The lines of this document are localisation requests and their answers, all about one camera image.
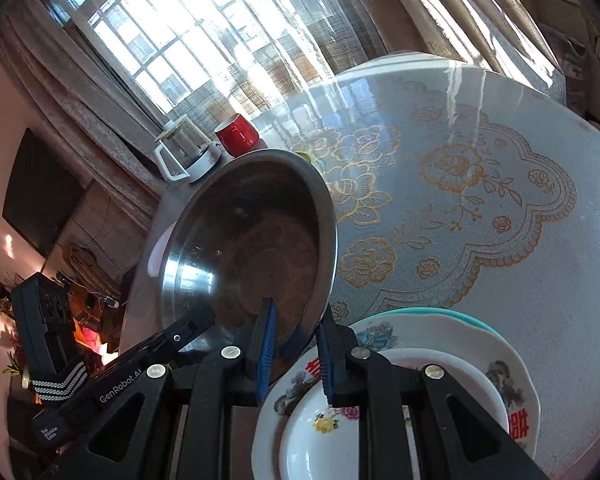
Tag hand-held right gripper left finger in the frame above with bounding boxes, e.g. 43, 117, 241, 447
45, 297, 279, 480

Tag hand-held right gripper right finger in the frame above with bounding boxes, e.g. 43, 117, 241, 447
316, 312, 551, 480

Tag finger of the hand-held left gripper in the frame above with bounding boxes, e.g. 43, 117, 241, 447
125, 305, 216, 368

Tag stainless steel bowl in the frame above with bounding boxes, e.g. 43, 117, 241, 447
160, 149, 338, 383

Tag white floral deep plate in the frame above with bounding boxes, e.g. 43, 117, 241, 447
280, 347, 511, 480

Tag teal plastic plate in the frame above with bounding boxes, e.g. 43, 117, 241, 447
375, 308, 501, 341

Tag white scalloped plate red print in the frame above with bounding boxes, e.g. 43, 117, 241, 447
252, 312, 537, 480

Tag brown wicker chair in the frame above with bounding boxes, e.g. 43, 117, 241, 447
62, 242, 121, 301

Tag black television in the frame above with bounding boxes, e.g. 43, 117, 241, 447
1, 127, 86, 257

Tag white glass electric kettle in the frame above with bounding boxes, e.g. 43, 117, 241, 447
152, 115, 223, 184

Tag red mug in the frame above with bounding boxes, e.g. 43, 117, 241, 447
215, 113, 261, 157

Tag beige patterned curtain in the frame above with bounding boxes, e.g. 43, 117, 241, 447
370, 0, 566, 96
0, 0, 166, 231

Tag large barred window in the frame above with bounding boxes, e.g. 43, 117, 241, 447
50, 0, 381, 121

